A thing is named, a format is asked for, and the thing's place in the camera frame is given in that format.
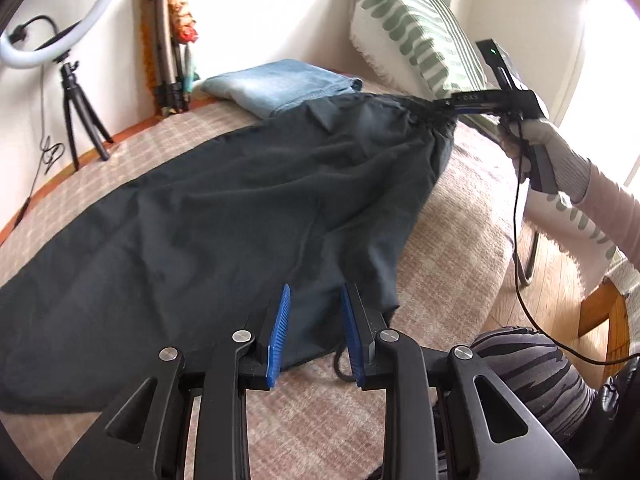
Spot metal chair leg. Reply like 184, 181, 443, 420
516, 227, 542, 288

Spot person's right forearm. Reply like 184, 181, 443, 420
574, 162, 640, 262

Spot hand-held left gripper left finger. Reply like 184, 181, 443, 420
52, 284, 292, 480

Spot black shoe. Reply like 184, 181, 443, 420
594, 352, 640, 443

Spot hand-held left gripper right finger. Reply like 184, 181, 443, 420
340, 282, 581, 480

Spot person's striped leg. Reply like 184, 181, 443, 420
432, 326, 598, 461

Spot person's right hand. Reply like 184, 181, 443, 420
496, 119, 594, 207

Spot folded blue jeans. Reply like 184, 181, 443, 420
199, 58, 364, 121

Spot white ring light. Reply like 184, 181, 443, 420
0, 0, 118, 69

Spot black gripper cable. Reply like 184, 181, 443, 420
509, 119, 640, 367

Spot wooden furniture piece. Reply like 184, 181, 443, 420
576, 277, 632, 357

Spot thin black light cable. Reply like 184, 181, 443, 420
12, 67, 67, 228

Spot black tripod stand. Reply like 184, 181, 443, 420
57, 60, 116, 172

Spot beige plaid blanket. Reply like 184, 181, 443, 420
0, 67, 531, 480

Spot dark pants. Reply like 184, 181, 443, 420
0, 92, 457, 417

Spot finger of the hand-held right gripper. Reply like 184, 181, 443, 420
440, 90, 501, 115

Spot green patterned white pillow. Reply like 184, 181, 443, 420
348, 0, 494, 107
522, 187, 623, 288

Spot folded bronze tripod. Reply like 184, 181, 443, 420
144, 0, 192, 117

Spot orange hanging decoration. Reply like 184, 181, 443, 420
137, 0, 202, 96

